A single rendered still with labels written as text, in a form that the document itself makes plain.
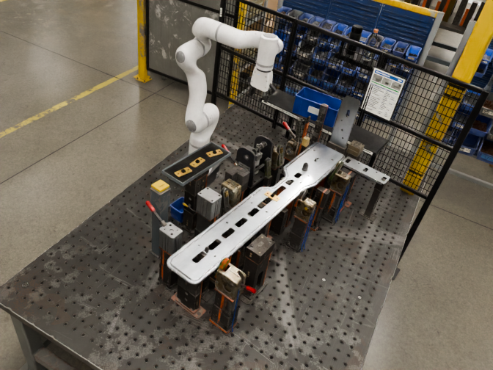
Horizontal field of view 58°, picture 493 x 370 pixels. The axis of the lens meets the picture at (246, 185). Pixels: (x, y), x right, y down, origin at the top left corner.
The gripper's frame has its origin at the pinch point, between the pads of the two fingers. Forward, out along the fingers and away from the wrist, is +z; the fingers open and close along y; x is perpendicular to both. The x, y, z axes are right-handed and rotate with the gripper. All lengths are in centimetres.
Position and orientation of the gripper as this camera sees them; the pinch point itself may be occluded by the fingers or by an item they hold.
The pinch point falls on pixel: (259, 96)
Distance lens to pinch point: 228.2
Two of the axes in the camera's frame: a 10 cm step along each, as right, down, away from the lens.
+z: -1.4, 7.7, 6.3
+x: 5.9, -4.4, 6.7
